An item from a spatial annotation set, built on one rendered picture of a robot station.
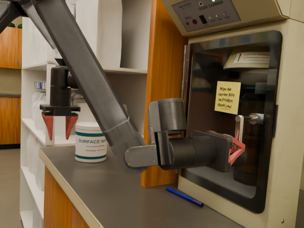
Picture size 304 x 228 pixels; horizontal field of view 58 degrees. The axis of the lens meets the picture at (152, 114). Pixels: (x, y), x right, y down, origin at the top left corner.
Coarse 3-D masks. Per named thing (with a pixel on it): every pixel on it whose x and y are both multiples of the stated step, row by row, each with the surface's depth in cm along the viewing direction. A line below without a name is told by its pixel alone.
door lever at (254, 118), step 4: (236, 116) 58; (240, 116) 58; (244, 116) 58; (248, 116) 59; (252, 116) 60; (256, 116) 60; (236, 120) 58; (240, 120) 58; (244, 120) 58; (248, 120) 59; (252, 120) 60; (256, 120) 60; (236, 124) 59; (240, 124) 58; (244, 124) 58; (236, 128) 59; (240, 128) 58; (244, 128) 59; (236, 132) 59; (240, 132) 58; (236, 136) 59; (240, 136) 58; (240, 140) 58; (236, 148) 59; (240, 156) 59
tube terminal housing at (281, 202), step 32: (224, 32) 70; (288, 32) 55; (288, 64) 57; (288, 96) 58; (288, 128) 59; (288, 160) 61; (192, 192) 80; (288, 192) 62; (256, 224) 62; (288, 224) 64
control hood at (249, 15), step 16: (176, 0) 71; (240, 0) 58; (256, 0) 55; (272, 0) 53; (288, 0) 54; (176, 16) 76; (240, 16) 61; (256, 16) 58; (272, 16) 55; (288, 16) 55; (192, 32) 76; (208, 32) 73
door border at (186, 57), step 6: (282, 36) 56; (186, 48) 81; (186, 54) 81; (186, 60) 81; (186, 66) 81; (186, 72) 81; (186, 78) 81; (186, 84) 81; (186, 90) 81; (186, 96) 81; (180, 174) 83
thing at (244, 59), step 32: (256, 32) 60; (192, 64) 79; (224, 64) 68; (256, 64) 60; (192, 96) 79; (256, 96) 60; (192, 128) 79; (224, 128) 68; (256, 128) 60; (256, 160) 60; (224, 192) 68; (256, 192) 60
